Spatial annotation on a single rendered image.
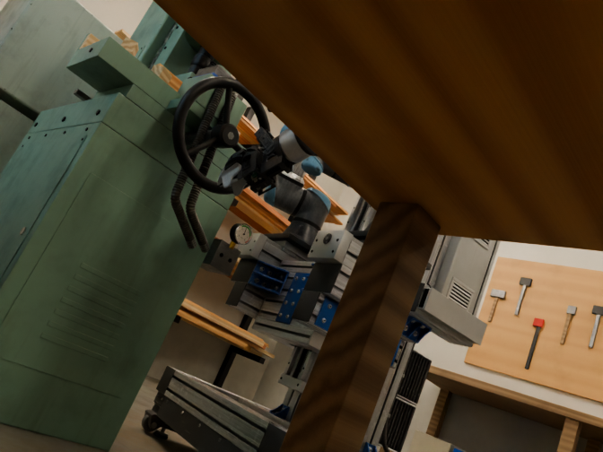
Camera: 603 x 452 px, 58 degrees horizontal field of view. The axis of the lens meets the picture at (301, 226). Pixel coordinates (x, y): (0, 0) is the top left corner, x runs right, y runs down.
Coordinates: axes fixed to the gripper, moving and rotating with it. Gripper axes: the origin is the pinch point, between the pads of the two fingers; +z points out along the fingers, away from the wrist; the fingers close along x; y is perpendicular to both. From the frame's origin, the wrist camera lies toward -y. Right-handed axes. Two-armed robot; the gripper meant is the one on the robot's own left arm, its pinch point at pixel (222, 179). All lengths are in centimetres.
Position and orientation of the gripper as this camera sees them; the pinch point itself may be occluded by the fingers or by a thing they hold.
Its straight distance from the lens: 130.6
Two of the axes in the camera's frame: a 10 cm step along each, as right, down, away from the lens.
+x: 6.2, 4.8, 6.3
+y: 0.0, 8.0, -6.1
